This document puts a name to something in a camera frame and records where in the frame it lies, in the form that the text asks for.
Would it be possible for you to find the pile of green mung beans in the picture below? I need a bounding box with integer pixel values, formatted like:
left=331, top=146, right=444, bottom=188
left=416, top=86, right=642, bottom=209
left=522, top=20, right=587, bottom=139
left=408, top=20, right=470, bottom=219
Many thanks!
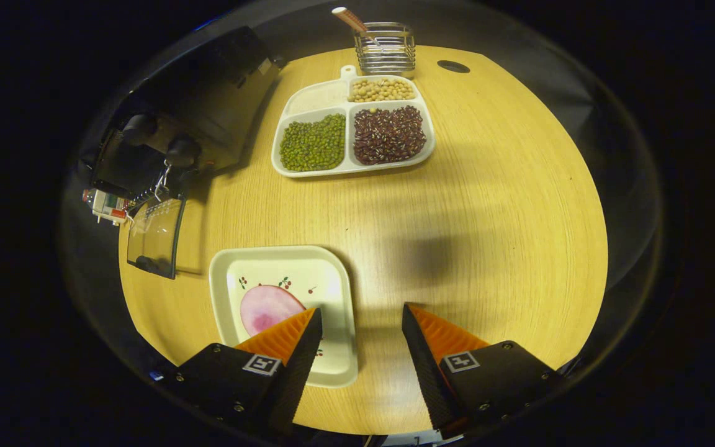
left=279, top=114, right=347, bottom=173

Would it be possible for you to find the large black oven knob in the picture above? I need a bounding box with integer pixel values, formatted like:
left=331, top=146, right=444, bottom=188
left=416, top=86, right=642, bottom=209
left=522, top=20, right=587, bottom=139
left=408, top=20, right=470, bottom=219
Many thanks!
left=123, top=114, right=158, bottom=147

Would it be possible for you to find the pile of white rice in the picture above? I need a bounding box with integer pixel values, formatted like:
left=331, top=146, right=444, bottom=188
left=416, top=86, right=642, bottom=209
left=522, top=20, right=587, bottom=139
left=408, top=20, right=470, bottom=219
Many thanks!
left=287, top=81, right=349, bottom=116

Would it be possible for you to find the metal wire holder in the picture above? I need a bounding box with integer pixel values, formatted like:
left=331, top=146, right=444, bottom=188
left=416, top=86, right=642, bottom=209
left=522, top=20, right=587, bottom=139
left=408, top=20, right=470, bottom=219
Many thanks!
left=354, top=22, right=416, bottom=77

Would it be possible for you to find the wooden handled utensil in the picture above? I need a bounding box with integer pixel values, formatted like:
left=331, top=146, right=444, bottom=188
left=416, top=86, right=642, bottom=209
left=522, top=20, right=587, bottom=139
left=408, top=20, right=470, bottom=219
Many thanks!
left=331, top=6, right=378, bottom=45

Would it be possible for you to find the white divided tray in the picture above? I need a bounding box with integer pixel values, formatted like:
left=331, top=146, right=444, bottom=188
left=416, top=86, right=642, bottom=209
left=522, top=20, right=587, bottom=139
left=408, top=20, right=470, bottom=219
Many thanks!
left=271, top=65, right=436, bottom=179

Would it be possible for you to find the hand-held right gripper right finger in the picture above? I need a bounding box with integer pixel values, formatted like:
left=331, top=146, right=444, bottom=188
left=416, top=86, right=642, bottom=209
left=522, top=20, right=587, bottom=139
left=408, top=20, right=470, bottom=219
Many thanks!
left=402, top=302, right=563, bottom=439

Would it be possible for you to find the cream square plate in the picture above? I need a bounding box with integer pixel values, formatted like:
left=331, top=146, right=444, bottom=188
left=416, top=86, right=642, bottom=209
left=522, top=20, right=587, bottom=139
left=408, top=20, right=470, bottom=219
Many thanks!
left=209, top=245, right=359, bottom=389

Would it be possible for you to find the pile of yellow soybeans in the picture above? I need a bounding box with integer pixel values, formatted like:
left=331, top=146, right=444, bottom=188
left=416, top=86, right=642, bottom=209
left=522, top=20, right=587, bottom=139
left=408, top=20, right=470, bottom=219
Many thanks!
left=351, top=78, right=416, bottom=103

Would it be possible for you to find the white cord loop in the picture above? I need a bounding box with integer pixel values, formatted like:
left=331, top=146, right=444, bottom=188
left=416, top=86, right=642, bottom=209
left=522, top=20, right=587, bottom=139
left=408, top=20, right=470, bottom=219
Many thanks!
left=127, top=160, right=173, bottom=215

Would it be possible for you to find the black electric oven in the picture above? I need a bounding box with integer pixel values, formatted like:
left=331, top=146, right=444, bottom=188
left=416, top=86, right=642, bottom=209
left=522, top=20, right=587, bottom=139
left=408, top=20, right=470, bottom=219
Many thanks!
left=88, top=25, right=285, bottom=280

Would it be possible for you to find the small black oven knob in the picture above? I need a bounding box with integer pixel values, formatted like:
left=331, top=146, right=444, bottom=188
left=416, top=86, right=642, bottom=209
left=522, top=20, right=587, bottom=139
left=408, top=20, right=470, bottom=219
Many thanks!
left=166, top=135, right=202, bottom=169

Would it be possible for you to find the pile of red beans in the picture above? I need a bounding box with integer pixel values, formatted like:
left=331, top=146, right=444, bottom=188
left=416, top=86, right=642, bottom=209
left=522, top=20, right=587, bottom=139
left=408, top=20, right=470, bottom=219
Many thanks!
left=353, top=105, right=427, bottom=165

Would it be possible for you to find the pink ham slice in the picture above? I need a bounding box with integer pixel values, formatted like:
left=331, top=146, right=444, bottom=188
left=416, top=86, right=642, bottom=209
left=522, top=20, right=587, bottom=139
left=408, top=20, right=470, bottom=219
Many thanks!
left=240, top=284, right=307, bottom=338

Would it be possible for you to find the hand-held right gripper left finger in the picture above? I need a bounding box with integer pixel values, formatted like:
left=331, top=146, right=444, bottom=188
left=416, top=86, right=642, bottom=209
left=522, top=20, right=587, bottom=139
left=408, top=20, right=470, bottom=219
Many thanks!
left=151, top=307, right=324, bottom=436

